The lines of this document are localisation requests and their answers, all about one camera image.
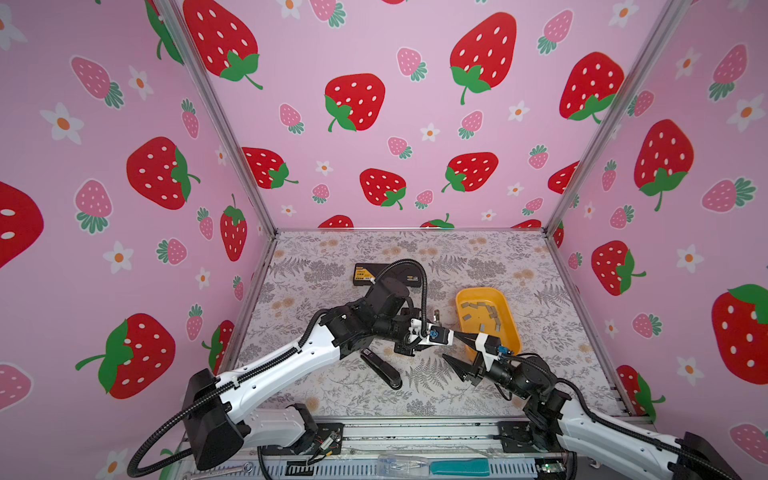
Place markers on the black stapler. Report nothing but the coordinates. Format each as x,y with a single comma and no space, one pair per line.
383,369

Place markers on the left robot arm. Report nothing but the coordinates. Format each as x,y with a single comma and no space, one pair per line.
217,418

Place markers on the staple strips in tray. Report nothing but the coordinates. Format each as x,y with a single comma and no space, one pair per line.
479,317

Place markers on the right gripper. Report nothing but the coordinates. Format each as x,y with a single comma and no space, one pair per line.
477,373

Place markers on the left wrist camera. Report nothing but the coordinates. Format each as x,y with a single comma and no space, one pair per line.
437,336

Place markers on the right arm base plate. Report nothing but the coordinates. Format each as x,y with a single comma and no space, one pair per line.
516,437

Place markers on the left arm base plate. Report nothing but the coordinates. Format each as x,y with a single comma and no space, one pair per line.
327,438

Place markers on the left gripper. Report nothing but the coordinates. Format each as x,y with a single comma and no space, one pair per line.
405,349

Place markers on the yellow plastic tray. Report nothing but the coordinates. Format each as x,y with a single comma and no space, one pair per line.
509,335

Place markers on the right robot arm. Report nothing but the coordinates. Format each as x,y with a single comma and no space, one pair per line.
558,416

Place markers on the black tool case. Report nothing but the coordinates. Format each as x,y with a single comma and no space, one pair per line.
365,273

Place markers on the teal handled tool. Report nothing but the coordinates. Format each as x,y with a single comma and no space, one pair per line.
462,467

